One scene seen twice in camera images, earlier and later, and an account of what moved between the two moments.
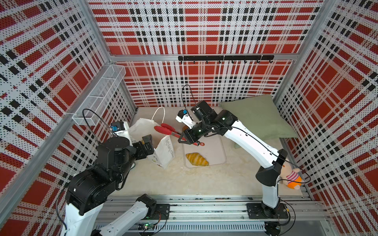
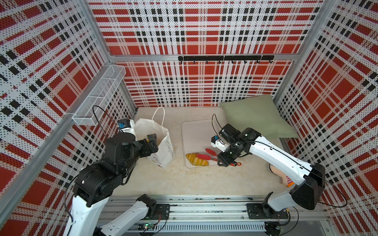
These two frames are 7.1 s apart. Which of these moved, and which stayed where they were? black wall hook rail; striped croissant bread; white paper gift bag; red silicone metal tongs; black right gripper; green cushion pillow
Moved: red silicone metal tongs; black right gripper
Stayed: striped croissant bread; black wall hook rail; green cushion pillow; white paper gift bag
